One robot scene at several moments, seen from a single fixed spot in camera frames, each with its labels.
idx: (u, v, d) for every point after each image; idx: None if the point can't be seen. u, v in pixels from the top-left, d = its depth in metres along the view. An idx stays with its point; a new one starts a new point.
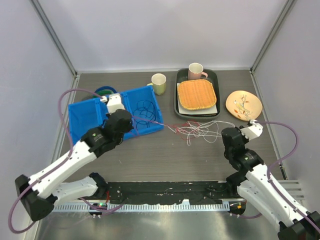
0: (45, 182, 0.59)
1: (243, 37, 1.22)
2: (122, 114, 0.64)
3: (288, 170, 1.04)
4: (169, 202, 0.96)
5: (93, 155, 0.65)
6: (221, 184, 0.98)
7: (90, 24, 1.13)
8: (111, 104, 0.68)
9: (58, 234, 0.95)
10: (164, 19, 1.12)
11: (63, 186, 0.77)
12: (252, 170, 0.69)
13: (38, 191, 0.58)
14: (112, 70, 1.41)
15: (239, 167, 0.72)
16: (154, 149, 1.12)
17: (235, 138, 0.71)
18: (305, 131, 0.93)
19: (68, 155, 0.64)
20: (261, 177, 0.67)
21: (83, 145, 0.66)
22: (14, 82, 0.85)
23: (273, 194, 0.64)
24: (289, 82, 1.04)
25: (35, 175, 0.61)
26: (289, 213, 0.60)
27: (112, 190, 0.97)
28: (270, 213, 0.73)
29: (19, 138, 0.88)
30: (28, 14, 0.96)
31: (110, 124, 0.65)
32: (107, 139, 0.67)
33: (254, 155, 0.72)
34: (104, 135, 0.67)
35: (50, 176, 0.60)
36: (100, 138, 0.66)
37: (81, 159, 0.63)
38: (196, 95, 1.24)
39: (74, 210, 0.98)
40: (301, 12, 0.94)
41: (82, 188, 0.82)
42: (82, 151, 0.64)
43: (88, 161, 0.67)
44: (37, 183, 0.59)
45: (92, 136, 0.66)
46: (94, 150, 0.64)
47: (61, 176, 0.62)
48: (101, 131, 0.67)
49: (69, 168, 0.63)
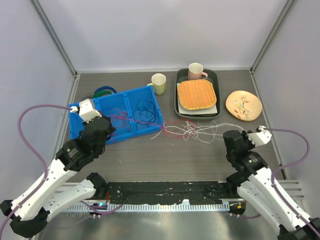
0: (26, 206, 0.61)
1: (243, 37, 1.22)
2: (98, 125, 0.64)
3: (288, 170, 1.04)
4: (169, 202, 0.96)
5: (70, 171, 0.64)
6: (221, 184, 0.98)
7: (91, 24, 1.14)
8: (82, 112, 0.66)
9: (58, 234, 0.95)
10: (164, 19, 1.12)
11: (56, 198, 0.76)
12: (256, 173, 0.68)
13: (21, 216, 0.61)
14: (112, 70, 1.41)
15: (242, 169, 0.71)
16: (154, 149, 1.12)
17: (237, 140, 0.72)
18: (305, 131, 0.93)
19: (44, 176, 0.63)
20: (265, 181, 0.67)
21: (59, 163, 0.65)
22: (14, 82, 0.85)
23: (276, 199, 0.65)
24: (289, 82, 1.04)
25: (17, 200, 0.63)
26: (291, 219, 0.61)
27: (112, 190, 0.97)
28: (270, 216, 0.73)
29: (19, 139, 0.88)
30: (28, 14, 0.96)
31: (85, 136, 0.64)
32: (84, 153, 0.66)
33: (258, 158, 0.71)
34: (80, 150, 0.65)
35: (29, 200, 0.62)
36: (75, 153, 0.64)
37: (58, 179, 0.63)
38: (195, 95, 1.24)
39: (73, 210, 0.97)
40: (301, 12, 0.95)
41: (78, 195, 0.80)
42: (57, 171, 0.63)
43: (68, 177, 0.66)
44: (19, 208, 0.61)
45: (67, 151, 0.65)
46: (70, 167, 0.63)
47: (41, 198, 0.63)
48: (76, 145, 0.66)
49: (47, 190, 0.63)
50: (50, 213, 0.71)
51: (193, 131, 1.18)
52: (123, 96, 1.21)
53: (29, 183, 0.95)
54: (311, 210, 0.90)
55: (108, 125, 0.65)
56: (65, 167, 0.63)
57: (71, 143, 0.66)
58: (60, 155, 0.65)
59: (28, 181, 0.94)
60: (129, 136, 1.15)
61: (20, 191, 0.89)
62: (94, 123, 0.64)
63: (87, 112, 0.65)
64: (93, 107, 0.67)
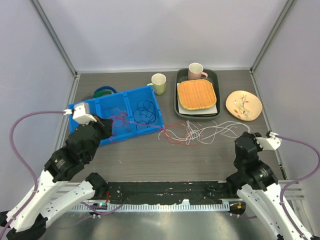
0: (20, 218, 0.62)
1: (243, 37, 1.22)
2: (83, 134, 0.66)
3: (288, 170, 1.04)
4: (169, 202, 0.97)
5: (60, 182, 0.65)
6: (221, 184, 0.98)
7: (90, 24, 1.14)
8: (75, 116, 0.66)
9: (58, 234, 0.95)
10: (163, 19, 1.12)
11: (54, 203, 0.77)
12: (266, 189, 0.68)
13: (16, 228, 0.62)
14: (112, 70, 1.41)
15: (250, 182, 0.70)
16: (154, 149, 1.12)
17: (250, 151, 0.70)
18: (304, 130, 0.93)
19: (35, 188, 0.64)
20: (273, 198, 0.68)
21: (48, 175, 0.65)
22: (14, 82, 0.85)
23: (283, 217, 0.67)
24: (289, 82, 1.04)
25: (11, 212, 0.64)
26: (294, 237, 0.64)
27: (112, 190, 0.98)
28: (269, 224, 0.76)
29: (19, 139, 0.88)
30: (28, 14, 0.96)
31: (71, 146, 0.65)
32: (71, 163, 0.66)
33: (268, 173, 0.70)
34: (68, 161, 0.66)
35: (22, 212, 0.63)
36: (63, 163, 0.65)
37: (48, 191, 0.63)
38: (195, 95, 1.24)
39: (73, 210, 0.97)
40: (301, 12, 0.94)
41: (77, 198, 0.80)
42: (47, 182, 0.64)
43: (59, 186, 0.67)
44: (13, 220, 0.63)
45: (55, 162, 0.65)
46: (58, 178, 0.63)
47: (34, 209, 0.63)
48: (65, 155, 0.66)
49: (39, 202, 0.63)
50: (48, 219, 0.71)
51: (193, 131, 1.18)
52: (123, 96, 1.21)
53: (29, 183, 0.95)
54: (311, 210, 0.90)
55: (93, 133, 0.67)
56: (54, 178, 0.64)
57: (58, 153, 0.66)
58: (49, 166, 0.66)
59: (29, 181, 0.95)
60: (130, 136, 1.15)
61: (21, 191, 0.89)
62: (79, 133, 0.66)
63: (80, 116, 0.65)
64: (86, 112, 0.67)
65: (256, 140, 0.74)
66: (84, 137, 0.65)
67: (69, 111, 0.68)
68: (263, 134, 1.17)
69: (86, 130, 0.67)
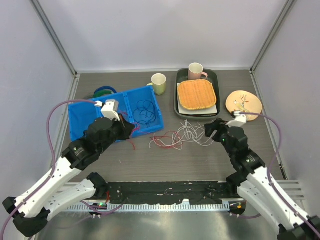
0: (30, 203, 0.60)
1: (243, 37, 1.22)
2: (101, 124, 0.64)
3: (288, 170, 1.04)
4: (169, 202, 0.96)
5: (76, 169, 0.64)
6: (221, 184, 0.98)
7: (90, 24, 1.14)
8: (103, 109, 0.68)
9: (58, 234, 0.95)
10: (164, 19, 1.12)
11: (57, 197, 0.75)
12: (254, 173, 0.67)
13: (25, 213, 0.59)
14: (112, 70, 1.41)
15: (240, 170, 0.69)
16: (154, 149, 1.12)
17: (241, 141, 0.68)
18: (305, 130, 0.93)
19: (50, 173, 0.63)
20: (262, 180, 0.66)
21: (65, 161, 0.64)
22: (14, 83, 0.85)
23: (274, 198, 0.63)
24: (289, 82, 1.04)
25: (21, 197, 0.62)
26: (289, 217, 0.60)
27: (113, 190, 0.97)
28: (270, 215, 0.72)
29: (19, 138, 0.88)
30: (28, 14, 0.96)
31: (89, 136, 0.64)
32: (89, 152, 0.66)
33: (256, 159, 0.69)
34: (86, 150, 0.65)
35: (34, 196, 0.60)
36: (81, 151, 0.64)
37: (64, 177, 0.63)
38: (195, 95, 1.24)
39: (73, 210, 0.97)
40: (301, 12, 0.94)
41: (78, 194, 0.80)
42: (63, 168, 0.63)
43: (72, 176, 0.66)
44: (23, 204, 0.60)
45: (74, 150, 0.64)
46: (76, 165, 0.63)
47: (46, 196, 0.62)
48: (82, 144, 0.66)
49: (52, 187, 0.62)
50: (51, 212, 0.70)
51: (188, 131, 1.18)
52: (123, 96, 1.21)
53: (29, 183, 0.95)
54: (311, 210, 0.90)
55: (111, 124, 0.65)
56: (72, 164, 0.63)
57: (77, 142, 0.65)
58: (66, 153, 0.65)
59: (29, 181, 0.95)
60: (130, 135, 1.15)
61: (21, 191, 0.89)
62: (97, 123, 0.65)
63: (107, 111, 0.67)
64: (114, 109, 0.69)
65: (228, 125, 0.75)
66: (103, 128, 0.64)
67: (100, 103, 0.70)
68: (263, 134, 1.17)
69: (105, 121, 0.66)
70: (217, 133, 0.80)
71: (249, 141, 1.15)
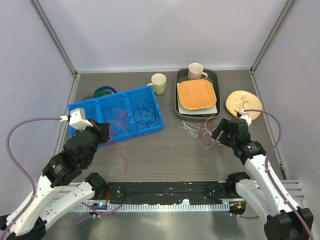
0: (19, 223, 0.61)
1: (243, 37, 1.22)
2: (80, 139, 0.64)
3: (288, 170, 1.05)
4: (169, 202, 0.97)
5: (58, 187, 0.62)
6: (221, 184, 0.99)
7: (90, 24, 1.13)
8: (71, 121, 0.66)
9: (58, 234, 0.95)
10: (164, 19, 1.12)
11: (54, 206, 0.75)
12: (252, 157, 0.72)
13: (15, 232, 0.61)
14: (112, 70, 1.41)
15: (240, 154, 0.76)
16: (154, 149, 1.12)
17: (241, 126, 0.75)
18: (305, 130, 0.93)
19: (33, 193, 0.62)
20: (259, 166, 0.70)
21: (45, 180, 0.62)
22: (14, 82, 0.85)
23: (266, 183, 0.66)
24: (289, 81, 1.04)
25: (11, 216, 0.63)
26: (278, 203, 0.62)
27: (113, 190, 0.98)
28: (261, 207, 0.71)
29: (19, 138, 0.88)
30: (28, 14, 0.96)
31: (68, 151, 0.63)
32: (70, 168, 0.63)
33: (257, 146, 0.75)
34: (65, 166, 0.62)
35: (22, 216, 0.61)
36: (60, 169, 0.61)
37: (46, 196, 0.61)
38: (195, 95, 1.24)
39: (73, 210, 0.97)
40: (301, 11, 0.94)
41: (76, 199, 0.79)
42: (45, 187, 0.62)
43: (58, 191, 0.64)
44: (13, 224, 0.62)
45: (53, 168, 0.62)
46: (56, 183, 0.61)
47: (33, 215, 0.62)
48: (62, 161, 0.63)
49: (38, 207, 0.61)
50: (47, 222, 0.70)
51: (187, 125, 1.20)
52: (123, 96, 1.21)
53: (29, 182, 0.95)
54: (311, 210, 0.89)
55: (91, 138, 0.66)
56: (52, 184, 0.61)
57: (57, 158, 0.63)
58: (46, 172, 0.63)
59: (29, 180, 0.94)
60: (130, 136, 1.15)
61: (21, 190, 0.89)
62: (77, 138, 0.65)
63: (78, 122, 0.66)
64: (82, 117, 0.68)
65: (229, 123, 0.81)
66: (82, 143, 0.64)
67: (65, 117, 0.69)
68: (263, 134, 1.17)
69: (86, 135, 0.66)
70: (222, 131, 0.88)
71: None
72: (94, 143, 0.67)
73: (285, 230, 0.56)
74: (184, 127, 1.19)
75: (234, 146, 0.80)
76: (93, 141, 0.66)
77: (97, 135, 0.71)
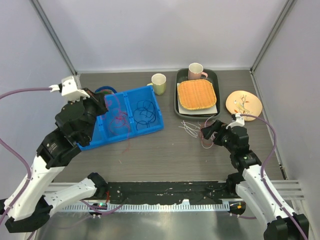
0: (16, 207, 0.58)
1: (243, 37, 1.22)
2: (70, 114, 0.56)
3: (288, 170, 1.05)
4: (169, 202, 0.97)
5: (54, 168, 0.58)
6: (221, 184, 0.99)
7: (90, 24, 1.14)
8: (63, 92, 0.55)
9: (58, 234, 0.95)
10: (163, 19, 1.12)
11: (59, 193, 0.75)
12: (248, 168, 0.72)
13: (14, 217, 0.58)
14: (112, 70, 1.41)
15: (237, 165, 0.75)
16: (154, 149, 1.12)
17: (242, 138, 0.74)
18: (305, 130, 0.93)
19: (29, 175, 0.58)
20: (255, 175, 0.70)
21: (40, 160, 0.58)
22: (14, 82, 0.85)
23: (263, 191, 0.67)
24: (289, 82, 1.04)
25: (8, 200, 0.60)
26: (274, 209, 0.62)
27: (112, 190, 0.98)
28: (260, 214, 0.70)
29: (18, 138, 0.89)
30: (28, 14, 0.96)
31: (60, 128, 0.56)
32: (65, 147, 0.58)
33: (253, 157, 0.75)
34: (59, 145, 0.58)
35: (19, 200, 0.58)
36: (55, 148, 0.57)
37: (42, 177, 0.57)
38: (195, 95, 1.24)
39: (73, 210, 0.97)
40: (301, 12, 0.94)
41: (81, 191, 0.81)
42: (41, 169, 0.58)
43: (55, 173, 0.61)
44: (11, 209, 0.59)
45: (47, 147, 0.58)
46: (51, 164, 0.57)
47: (31, 198, 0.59)
48: (57, 139, 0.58)
49: (35, 189, 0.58)
50: (54, 208, 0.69)
51: (187, 125, 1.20)
52: (123, 96, 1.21)
53: None
54: (310, 210, 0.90)
55: (82, 112, 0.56)
56: (47, 164, 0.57)
57: (51, 136, 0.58)
58: (41, 151, 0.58)
59: None
60: (130, 136, 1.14)
61: None
62: (66, 112, 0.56)
63: (72, 93, 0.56)
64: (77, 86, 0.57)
65: (230, 131, 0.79)
66: (72, 118, 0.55)
67: (56, 87, 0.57)
68: (263, 134, 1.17)
69: (77, 108, 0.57)
70: (218, 136, 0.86)
71: (249, 141, 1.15)
72: (89, 117, 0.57)
73: (283, 236, 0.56)
74: (185, 127, 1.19)
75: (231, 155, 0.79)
76: (86, 114, 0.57)
77: (93, 106, 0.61)
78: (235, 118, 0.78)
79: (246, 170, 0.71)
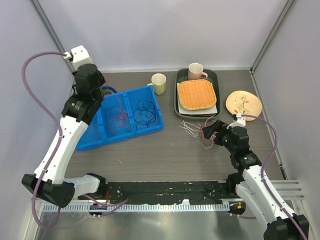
0: (52, 168, 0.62)
1: (243, 37, 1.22)
2: (87, 71, 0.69)
3: (288, 170, 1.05)
4: (169, 202, 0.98)
5: (83, 122, 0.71)
6: (221, 184, 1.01)
7: (90, 24, 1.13)
8: (79, 59, 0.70)
9: (58, 234, 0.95)
10: (163, 19, 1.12)
11: (74, 179, 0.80)
12: (248, 168, 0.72)
13: (51, 179, 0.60)
14: (111, 70, 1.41)
15: (237, 166, 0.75)
16: (154, 149, 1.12)
17: (242, 138, 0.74)
18: (305, 130, 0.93)
19: (60, 135, 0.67)
20: (255, 176, 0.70)
21: (69, 119, 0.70)
22: (15, 82, 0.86)
23: (263, 191, 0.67)
24: (289, 82, 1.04)
25: (39, 169, 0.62)
26: (274, 210, 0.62)
27: (112, 190, 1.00)
28: (261, 214, 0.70)
29: (19, 139, 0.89)
30: (29, 14, 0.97)
31: (81, 84, 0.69)
32: (88, 103, 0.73)
33: (254, 157, 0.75)
34: (82, 103, 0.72)
35: (54, 161, 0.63)
36: (81, 105, 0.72)
37: (74, 132, 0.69)
38: (195, 95, 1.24)
39: (74, 210, 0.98)
40: (301, 12, 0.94)
41: (89, 180, 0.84)
42: (71, 126, 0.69)
43: (80, 134, 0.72)
44: (45, 173, 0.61)
45: (73, 106, 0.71)
46: (82, 116, 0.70)
47: (64, 158, 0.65)
48: (78, 100, 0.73)
49: (68, 145, 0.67)
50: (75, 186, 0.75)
51: (186, 125, 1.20)
52: (123, 96, 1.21)
53: None
54: (311, 210, 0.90)
55: (95, 67, 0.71)
56: (78, 118, 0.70)
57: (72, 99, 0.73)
58: (66, 112, 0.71)
59: None
60: (130, 136, 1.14)
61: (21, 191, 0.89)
62: (82, 70, 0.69)
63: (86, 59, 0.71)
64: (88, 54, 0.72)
65: (230, 131, 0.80)
66: (90, 72, 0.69)
67: (68, 54, 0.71)
68: (263, 134, 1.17)
69: (89, 66, 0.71)
70: (219, 136, 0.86)
71: (249, 141, 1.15)
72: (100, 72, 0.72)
73: (283, 237, 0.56)
74: (185, 127, 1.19)
75: (232, 156, 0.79)
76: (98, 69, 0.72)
77: None
78: (236, 118, 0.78)
79: (246, 171, 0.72)
